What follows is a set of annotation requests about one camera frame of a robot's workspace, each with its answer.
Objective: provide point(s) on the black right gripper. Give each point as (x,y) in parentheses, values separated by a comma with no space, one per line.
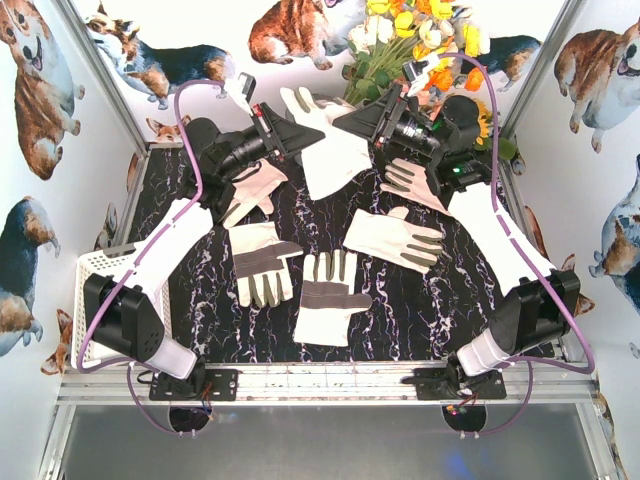
(386,116)

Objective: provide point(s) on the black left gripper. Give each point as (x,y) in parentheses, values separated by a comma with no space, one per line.
(270,135)

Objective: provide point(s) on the long white glove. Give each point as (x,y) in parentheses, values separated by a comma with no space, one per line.
(334,161)

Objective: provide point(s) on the white glove green fingers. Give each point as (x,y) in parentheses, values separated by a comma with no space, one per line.
(391,238)

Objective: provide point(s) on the grey striped work glove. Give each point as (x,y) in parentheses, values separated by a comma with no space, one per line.
(328,299)
(260,264)

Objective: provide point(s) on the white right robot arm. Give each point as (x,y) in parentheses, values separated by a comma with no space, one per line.
(450,176)

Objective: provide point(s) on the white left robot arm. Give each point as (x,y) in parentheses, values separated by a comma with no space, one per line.
(128,320)

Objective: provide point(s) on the white perforated storage basket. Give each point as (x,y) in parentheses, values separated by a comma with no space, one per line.
(106,263)

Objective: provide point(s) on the white glove back left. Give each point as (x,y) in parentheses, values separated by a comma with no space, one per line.
(253,188)

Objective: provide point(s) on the white glove back right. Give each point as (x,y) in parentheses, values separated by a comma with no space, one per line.
(409,181)

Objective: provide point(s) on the artificial flower bouquet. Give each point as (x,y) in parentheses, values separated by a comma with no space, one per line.
(396,32)

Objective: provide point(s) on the sunflower pot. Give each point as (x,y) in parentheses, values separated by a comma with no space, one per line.
(485,122)

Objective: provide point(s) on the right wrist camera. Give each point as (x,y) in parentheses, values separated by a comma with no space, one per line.
(418,72)

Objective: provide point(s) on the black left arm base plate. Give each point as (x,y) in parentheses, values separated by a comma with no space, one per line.
(202,384)

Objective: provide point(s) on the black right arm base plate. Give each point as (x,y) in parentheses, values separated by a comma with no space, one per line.
(451,383)

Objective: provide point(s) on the aluminium front rail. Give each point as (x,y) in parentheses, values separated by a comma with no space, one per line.
(369,383)

